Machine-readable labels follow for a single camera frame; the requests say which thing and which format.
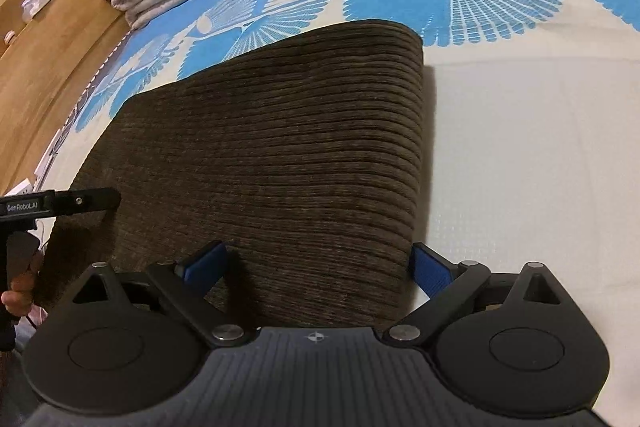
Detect dark brown corduroy pants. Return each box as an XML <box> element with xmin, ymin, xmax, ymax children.
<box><xmin>35</xmin><ymin>20</ymin><xmax>424</xmax><ymax>327</ymax></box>

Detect person's left hand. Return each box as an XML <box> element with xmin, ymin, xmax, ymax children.
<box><xmin>1</xmin><ymin>251</ymin><xmax>44</xmax><ymax>317</ymax></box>

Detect wooden headboard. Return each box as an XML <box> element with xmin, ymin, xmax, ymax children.
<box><xmin>1</xmin><ymin>0</ymin><xmax>129</xmax><ymax>192</ymax></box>

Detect blue white patterned bedsheet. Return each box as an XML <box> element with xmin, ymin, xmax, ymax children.
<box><xmin>44</xmin><ymin>0</ymin><xmax>639</xmax><ymax>426</ymax></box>

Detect white wall socket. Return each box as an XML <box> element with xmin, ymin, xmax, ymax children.
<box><xmin>21</xmin><ymin>0</ymin><xmax>52</xmax><ymax>23</ymax></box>

